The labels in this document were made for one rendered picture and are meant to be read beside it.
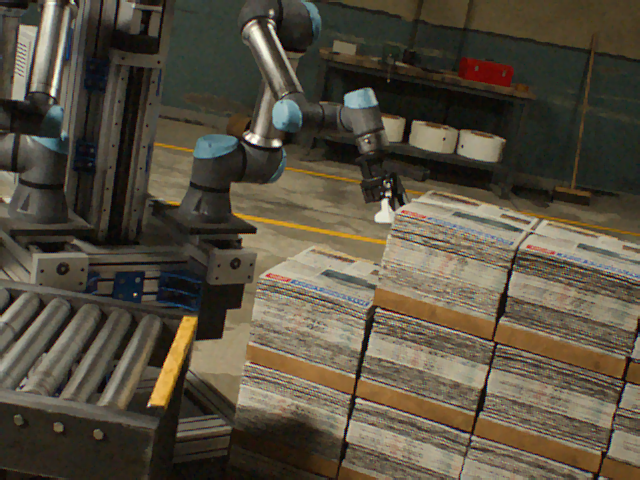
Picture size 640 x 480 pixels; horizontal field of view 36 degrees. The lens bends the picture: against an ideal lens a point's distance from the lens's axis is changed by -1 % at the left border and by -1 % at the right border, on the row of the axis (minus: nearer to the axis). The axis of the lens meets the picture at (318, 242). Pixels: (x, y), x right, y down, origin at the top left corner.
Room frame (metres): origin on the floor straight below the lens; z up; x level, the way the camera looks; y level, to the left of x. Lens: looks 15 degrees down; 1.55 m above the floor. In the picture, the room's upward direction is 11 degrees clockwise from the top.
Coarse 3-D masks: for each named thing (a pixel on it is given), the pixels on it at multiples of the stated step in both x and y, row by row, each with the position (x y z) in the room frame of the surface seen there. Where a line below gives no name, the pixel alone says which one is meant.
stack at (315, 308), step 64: (320, 256) 2.48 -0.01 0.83; (256, 320) 2.23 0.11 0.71; (320, 320) 2.18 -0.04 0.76; (384, 320) 2.14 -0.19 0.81; (256, 384) 2.22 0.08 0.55; (320, 384) 2.18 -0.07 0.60; (384, 384) 2.13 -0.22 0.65; (448, 384) 2.08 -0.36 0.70; (512, 384) 2.05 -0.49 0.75; (576, 384) 2.01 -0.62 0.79; (320, 448) 2.16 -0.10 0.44; (384, 448) 2.11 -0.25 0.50; (448, 448) 2.07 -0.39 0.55; (512, 448) 2.04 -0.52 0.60
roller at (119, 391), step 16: (144, 320) 1.88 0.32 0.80; (160, 320) 1.91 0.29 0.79; (144, 336) 1.79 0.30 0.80; (128, 352) 1.71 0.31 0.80; (144, 352) 1.73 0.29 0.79; (128, 368) 1.63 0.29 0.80; (144, 368) 1.69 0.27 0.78; (112, 384) 1.56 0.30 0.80; (128, 384) 1.57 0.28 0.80; (112, 400) 1.49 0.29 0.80; (128, 400) 1.54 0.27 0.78
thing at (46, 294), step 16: (16, 288) 1.91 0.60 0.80; (32, 288) 1.93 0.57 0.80; (48, 288) 1.94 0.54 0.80; (80, 304) 1.91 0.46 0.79; (96, 304) 1.91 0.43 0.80; (112, 304) 1.92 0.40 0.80; (128, 304) 1.94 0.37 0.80; (144, 304) 1.96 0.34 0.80; (32, 320) 1.90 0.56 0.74; (176, 320) 1.92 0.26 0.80; (96, 336) 1.91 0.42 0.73; (128, 336) 1.91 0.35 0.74; (160, 336) 1.92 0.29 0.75; (160, 352) 1.92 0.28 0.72; (192, 352) 1.96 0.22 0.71
